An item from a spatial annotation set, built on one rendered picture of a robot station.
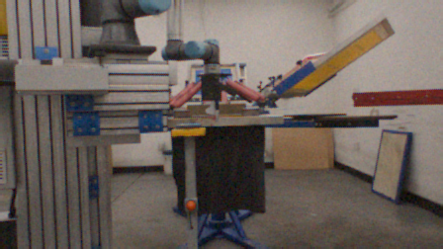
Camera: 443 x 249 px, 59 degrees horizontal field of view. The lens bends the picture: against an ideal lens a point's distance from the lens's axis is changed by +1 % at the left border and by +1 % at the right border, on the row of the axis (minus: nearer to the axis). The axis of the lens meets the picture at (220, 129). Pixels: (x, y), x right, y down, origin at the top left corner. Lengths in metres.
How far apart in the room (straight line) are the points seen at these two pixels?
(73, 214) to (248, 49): 5.26
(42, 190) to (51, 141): 0.19
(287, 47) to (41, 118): 5.42
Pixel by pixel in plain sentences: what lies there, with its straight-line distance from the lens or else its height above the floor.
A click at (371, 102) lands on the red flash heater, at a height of 1.04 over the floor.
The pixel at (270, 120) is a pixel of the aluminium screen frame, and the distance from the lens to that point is 1.74.
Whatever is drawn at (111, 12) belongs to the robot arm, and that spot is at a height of 1.38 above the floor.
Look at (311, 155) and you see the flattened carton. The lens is 6.56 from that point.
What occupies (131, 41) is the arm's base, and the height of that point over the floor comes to 1.28.
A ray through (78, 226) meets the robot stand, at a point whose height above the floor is 0.58.
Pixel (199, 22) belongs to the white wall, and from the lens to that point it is 6.60.
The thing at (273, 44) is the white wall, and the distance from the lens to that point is 6.61.
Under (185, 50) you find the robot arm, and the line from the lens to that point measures 1.64.
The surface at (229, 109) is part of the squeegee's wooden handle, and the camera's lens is 2.31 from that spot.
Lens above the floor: 1.03
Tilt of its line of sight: 3 degrees down
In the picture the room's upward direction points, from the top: 2 degrees counter-clockwise
